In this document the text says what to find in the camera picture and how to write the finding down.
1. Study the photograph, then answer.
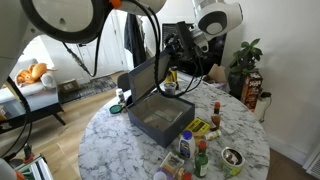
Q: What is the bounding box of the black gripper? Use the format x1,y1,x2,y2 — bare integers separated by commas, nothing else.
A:
164,21,204,62

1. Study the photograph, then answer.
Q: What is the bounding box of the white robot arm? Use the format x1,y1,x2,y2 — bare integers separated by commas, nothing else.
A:
0,0,243,85

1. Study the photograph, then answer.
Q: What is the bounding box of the blue cardboard box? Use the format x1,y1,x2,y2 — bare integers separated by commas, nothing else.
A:
128,93,195,148

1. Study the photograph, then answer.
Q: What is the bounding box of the orange snack box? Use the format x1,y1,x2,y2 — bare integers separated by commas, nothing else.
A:
241,72,263,112

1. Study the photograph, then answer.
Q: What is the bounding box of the green round lid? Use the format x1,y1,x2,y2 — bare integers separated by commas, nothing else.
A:
109,105,124,114

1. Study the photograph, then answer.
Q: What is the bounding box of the cardboard box on floor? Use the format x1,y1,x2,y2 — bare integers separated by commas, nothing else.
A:
58,79,79,93

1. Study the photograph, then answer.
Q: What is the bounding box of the yellow vitamin bottle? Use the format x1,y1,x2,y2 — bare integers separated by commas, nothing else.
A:
165,66,177,83

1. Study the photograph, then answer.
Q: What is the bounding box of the flat screen television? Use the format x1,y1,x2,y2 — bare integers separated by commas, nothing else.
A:
162,22,226,77

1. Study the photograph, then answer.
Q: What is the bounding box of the hanging dark jacket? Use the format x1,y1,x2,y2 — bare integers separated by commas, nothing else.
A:
124,13,146,67

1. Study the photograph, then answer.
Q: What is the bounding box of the potted green plant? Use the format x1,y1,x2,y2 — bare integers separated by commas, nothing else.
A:
228,38,263,98

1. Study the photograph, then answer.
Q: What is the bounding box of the dark grey chair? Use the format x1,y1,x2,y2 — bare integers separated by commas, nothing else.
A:
117,73,130,91

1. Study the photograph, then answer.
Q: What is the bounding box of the white pill bottle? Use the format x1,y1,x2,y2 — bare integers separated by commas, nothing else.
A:
116,88,125,103

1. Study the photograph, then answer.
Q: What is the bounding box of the hot sauce bottle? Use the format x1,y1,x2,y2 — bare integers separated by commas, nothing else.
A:
210,102,221,131

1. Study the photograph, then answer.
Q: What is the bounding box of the yellow labelled packet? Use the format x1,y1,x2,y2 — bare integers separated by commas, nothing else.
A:
186,117,210,136

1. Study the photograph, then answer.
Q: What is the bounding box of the patterned floor rug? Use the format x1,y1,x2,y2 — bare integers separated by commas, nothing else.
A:
58,75,118,104

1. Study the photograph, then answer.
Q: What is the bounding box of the white bottle purple cap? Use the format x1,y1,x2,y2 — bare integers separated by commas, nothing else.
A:
179,130,195,158

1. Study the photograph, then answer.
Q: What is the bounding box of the green glass bottle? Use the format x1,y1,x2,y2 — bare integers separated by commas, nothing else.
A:
194,140,208,178

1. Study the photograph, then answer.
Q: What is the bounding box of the open tin can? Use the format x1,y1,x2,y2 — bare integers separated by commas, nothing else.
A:
220,147,245,177

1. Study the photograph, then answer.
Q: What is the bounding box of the orange plush toy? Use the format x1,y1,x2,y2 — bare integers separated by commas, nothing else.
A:
15,63,53,85

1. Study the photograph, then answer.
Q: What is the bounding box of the grey sofa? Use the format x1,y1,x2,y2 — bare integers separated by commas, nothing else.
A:
0,72,65,134

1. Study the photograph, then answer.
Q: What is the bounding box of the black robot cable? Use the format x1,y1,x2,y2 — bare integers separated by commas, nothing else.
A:
63,0,208,99

